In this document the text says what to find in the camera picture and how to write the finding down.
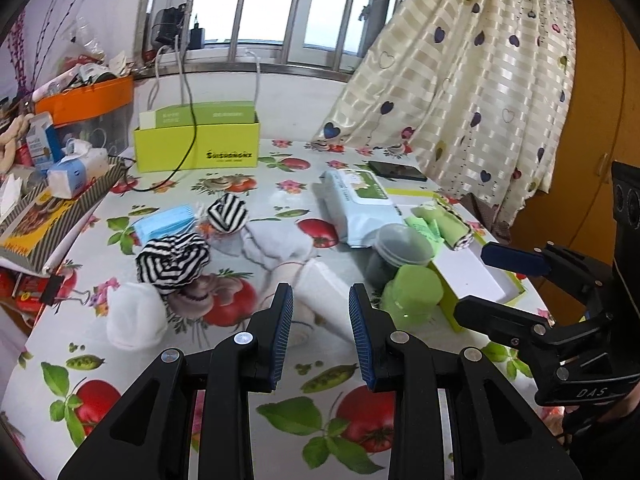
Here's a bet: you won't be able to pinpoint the clear plastic container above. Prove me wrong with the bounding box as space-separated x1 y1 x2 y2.
55 105 134 157

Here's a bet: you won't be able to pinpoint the light blue wet wipes pack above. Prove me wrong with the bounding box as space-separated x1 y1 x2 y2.
312 169 408 250

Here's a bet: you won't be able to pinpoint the folded white sock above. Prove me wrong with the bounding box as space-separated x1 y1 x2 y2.
239 220 315 270

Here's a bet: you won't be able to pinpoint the white blue tissue pack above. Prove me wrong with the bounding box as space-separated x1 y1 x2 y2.
47 140 110 198

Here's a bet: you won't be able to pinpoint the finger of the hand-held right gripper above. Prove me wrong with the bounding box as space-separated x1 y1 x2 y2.
452 296 556 356
481 241 613 318

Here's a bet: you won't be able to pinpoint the black binder clip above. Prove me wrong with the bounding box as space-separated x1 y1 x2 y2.
40 274 92 307

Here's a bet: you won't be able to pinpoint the metal window frame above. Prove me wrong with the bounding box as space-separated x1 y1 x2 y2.
132 0 436 78

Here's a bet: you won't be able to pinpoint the light green plastic bag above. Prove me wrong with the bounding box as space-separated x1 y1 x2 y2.
404 205 445 257

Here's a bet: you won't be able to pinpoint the round white sock bundle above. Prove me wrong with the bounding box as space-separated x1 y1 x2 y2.
106 281 169 352

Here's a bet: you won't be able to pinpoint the white tissue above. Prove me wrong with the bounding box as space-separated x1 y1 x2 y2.
0 177 24 222

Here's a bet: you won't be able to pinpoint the red packet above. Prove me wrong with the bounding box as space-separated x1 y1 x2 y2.
0 267 51 307

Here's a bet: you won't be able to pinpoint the black device on windowsill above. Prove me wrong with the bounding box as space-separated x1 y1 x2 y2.
151 6 188 47

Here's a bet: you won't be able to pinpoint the purple artificial flowers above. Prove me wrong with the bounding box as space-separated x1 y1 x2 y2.
10 0 76 102

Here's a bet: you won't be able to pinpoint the green rolled towel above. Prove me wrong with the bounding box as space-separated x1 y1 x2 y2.
431 198 473 252

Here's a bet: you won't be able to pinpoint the fruit print tablecloth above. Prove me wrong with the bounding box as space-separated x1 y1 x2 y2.
0 137 551 480

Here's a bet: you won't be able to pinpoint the blue white carton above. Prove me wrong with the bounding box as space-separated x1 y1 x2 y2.
25 112 66 171

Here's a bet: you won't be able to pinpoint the green box with white inside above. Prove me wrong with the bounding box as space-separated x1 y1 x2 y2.
385 187 527 333

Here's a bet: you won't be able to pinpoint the black cable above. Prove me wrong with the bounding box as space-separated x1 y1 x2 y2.
131 42 198 192

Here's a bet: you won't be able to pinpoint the stack of blue face masks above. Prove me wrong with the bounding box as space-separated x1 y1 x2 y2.
131 204 197 248

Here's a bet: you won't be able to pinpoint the small black white striped sock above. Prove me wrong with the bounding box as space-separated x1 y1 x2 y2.
206 193 251 235

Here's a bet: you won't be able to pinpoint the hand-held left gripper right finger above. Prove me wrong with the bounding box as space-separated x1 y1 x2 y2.
347 282 583 480

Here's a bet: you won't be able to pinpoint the cream heart print curtain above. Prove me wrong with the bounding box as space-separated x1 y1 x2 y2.
312 0 576 226

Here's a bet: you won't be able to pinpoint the large black white striped sock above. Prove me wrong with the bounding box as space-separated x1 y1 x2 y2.
136 234 211 297

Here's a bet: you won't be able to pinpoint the striped cardboard box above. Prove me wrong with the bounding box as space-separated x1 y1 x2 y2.
0 156 126 273

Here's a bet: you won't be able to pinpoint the yellow-green cardboard box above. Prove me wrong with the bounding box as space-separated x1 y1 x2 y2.
132 101 262 174

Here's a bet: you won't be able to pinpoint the wooden cabinet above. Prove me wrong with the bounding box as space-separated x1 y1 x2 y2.
510 0 640 321

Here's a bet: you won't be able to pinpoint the white cable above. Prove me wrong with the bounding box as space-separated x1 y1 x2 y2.
244 49 262 111
149 46 182 113

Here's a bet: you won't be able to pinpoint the orange plastic bin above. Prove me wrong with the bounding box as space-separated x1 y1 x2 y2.
34 74 136 127

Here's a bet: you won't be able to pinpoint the clear tub with dark contents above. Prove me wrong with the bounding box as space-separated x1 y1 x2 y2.
366 224 435 286

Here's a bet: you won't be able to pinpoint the black smartphone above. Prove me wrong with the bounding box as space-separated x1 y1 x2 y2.
367 160 428 182

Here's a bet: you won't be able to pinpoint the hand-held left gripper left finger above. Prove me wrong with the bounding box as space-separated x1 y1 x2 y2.
57 282 296 480

